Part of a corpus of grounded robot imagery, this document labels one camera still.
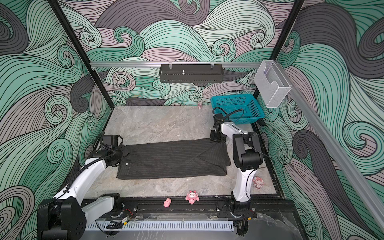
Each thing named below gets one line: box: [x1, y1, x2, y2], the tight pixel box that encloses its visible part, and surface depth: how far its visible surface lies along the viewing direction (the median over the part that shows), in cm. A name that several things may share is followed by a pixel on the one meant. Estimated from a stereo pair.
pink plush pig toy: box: [185, 190, 200, 205], surface depth 77 cm
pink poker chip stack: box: [197, 100, 203, 110], surface depth 120 cm
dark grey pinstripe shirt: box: [116, 139, 231, 180], surface depth 91 cm
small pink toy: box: [163, 197, 172, 208], surface depth 75 cm
